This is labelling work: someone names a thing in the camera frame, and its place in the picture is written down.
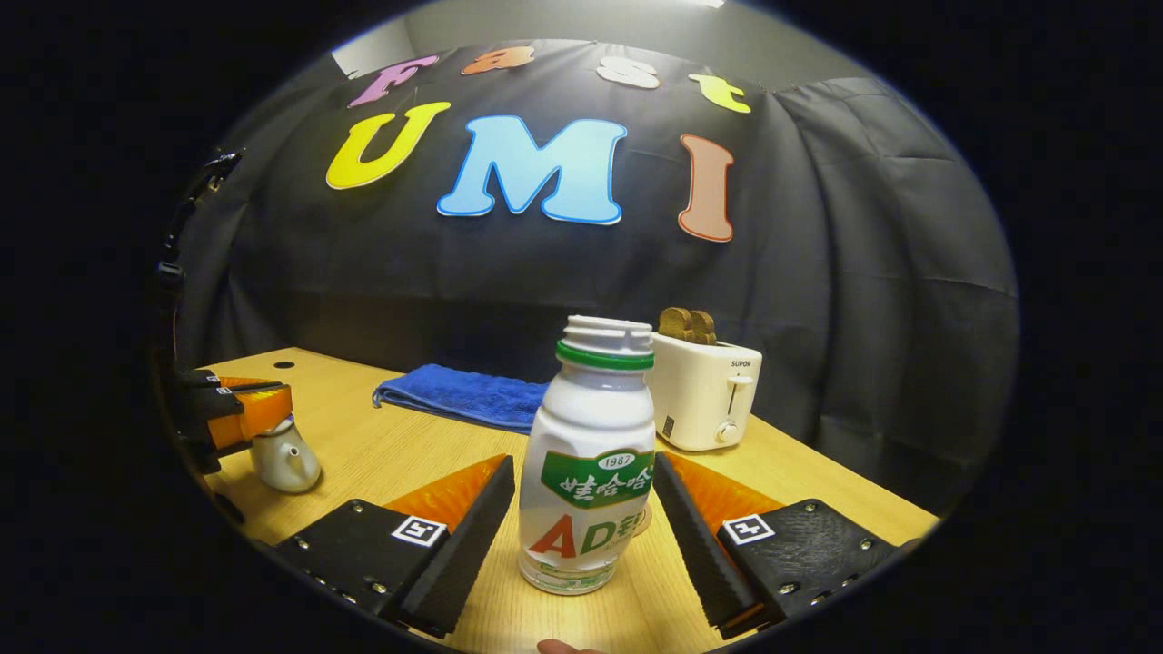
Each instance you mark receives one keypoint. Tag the black backdrop cloth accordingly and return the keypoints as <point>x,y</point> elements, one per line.
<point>563,272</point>

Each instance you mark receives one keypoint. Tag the white toaster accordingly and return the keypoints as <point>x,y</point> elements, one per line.
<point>700,395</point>

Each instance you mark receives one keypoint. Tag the blue folded towel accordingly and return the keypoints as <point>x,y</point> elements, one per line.
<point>463,395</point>

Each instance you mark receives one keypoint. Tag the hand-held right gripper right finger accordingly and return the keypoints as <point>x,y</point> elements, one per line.
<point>704,545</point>

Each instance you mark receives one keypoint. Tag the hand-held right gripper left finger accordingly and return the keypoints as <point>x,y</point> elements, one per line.
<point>459,554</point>

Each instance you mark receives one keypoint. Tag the brown toast slice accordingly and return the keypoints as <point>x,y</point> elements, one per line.
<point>674,325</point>
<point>705,329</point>

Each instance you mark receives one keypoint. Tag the white plastic water bottle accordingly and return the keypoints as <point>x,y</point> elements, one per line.
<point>589,427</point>

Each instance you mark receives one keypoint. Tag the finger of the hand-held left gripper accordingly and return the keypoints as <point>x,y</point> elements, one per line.
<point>245,413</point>
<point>204,381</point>

